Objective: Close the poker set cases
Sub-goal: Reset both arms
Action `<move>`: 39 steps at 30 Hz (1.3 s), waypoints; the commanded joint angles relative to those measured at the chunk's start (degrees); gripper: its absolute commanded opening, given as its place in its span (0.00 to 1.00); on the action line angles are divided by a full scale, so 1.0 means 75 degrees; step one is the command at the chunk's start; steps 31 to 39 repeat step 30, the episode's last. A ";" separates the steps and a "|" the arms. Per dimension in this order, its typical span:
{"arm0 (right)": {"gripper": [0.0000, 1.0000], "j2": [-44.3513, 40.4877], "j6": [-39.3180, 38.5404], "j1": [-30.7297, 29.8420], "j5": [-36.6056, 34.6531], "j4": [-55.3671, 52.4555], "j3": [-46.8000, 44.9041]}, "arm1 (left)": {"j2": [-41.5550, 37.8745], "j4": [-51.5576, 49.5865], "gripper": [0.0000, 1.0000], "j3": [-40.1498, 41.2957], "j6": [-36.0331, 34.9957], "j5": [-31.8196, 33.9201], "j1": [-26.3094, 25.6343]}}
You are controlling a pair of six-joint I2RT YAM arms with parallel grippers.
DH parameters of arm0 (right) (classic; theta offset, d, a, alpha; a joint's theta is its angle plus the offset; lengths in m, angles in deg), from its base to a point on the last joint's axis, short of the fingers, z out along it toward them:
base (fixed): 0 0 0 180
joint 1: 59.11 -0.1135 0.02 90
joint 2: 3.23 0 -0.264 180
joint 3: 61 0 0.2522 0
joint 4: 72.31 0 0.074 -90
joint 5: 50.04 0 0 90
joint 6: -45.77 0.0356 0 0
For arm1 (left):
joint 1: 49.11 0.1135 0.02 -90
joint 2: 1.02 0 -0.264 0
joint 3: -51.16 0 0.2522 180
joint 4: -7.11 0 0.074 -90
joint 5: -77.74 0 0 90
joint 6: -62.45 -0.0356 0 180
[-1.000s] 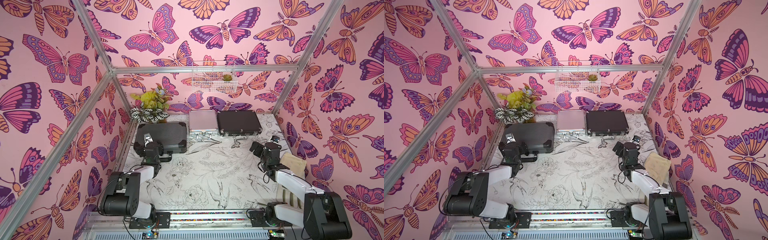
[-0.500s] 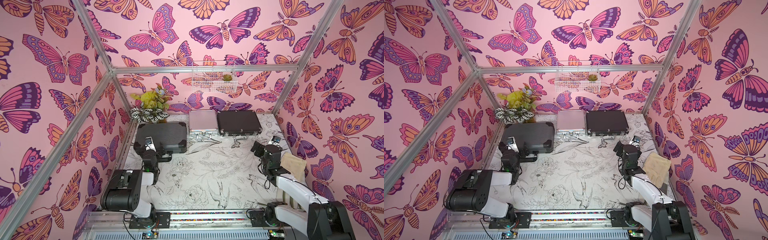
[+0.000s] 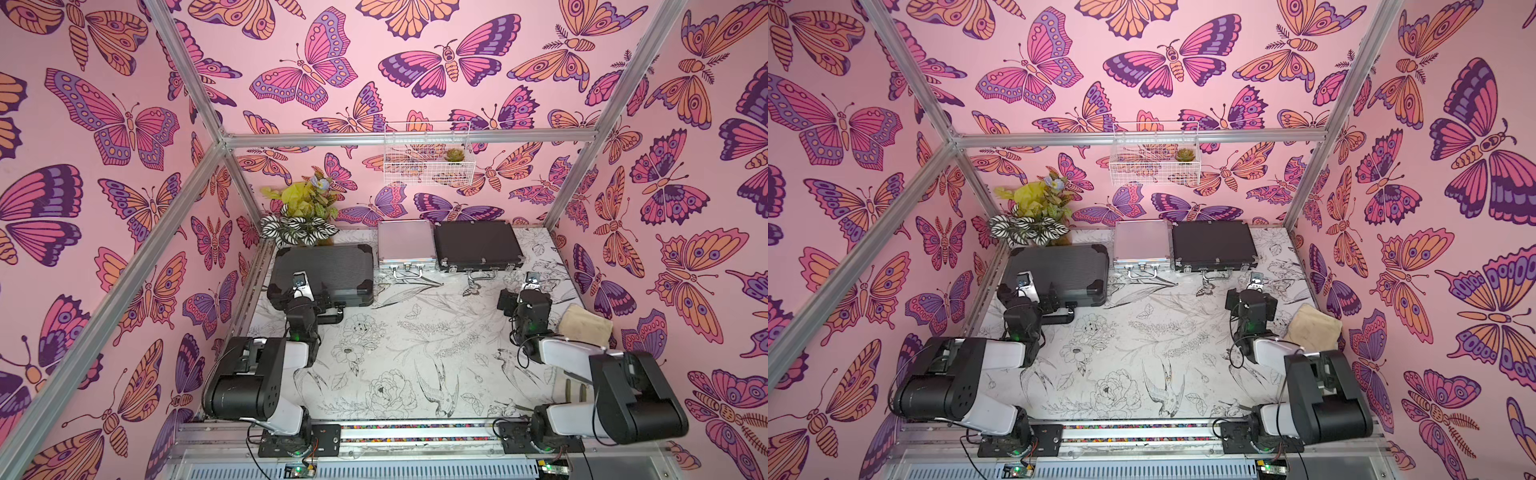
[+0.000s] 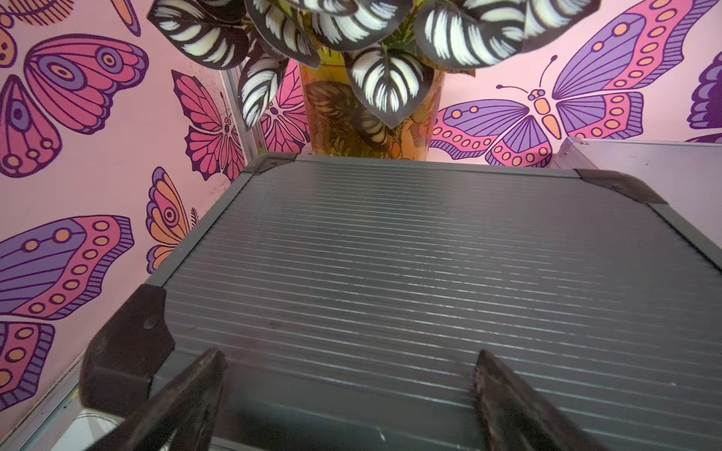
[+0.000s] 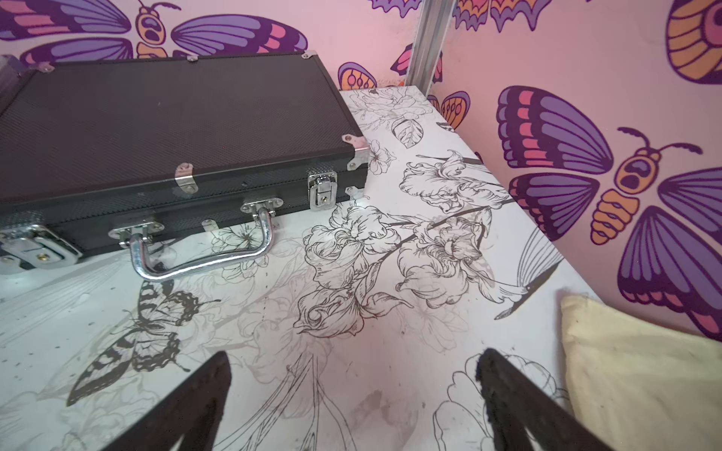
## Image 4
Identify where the large black poker case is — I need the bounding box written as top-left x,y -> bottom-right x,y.
80,155 -> 721,450

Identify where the striped leaf plant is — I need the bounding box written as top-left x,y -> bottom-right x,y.
148,1 -> 600,128

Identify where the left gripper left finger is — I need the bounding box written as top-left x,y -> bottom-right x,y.
89,349 -> 227,450

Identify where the small silver poker case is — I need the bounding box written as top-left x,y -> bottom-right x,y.
549,137 -> 722,245

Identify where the yellow glass plant vase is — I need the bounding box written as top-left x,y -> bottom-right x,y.
300,49 -> 445,161

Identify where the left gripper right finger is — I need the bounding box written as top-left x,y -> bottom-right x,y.
473,350 -> 607,451

